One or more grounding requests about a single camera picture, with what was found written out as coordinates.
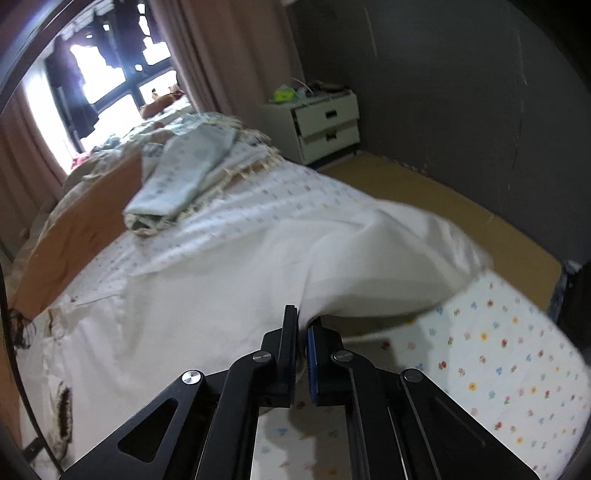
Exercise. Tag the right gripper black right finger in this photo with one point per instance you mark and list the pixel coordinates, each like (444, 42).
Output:
(402, 425)

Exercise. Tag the beige rumpled duvet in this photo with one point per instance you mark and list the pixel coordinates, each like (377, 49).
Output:
(113, 152)

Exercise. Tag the hanging dark clothes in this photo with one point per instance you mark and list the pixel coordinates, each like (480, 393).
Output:
(93, 60)

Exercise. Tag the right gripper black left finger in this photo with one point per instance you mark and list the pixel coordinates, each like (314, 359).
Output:
(202, 426)

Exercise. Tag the green item on cabinet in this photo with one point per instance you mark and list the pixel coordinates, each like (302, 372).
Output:
(284, 94)

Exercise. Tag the orange blanket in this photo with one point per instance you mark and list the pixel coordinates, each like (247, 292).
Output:
(86, 227)

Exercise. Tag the white bedside drawer cabinet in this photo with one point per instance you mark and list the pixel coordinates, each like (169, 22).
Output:
(305, 131)

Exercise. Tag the light blue folded pajamas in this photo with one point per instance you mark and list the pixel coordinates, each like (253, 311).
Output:
(172, 173)

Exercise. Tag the pink curtain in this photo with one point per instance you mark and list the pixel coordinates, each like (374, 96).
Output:
(230, 55)

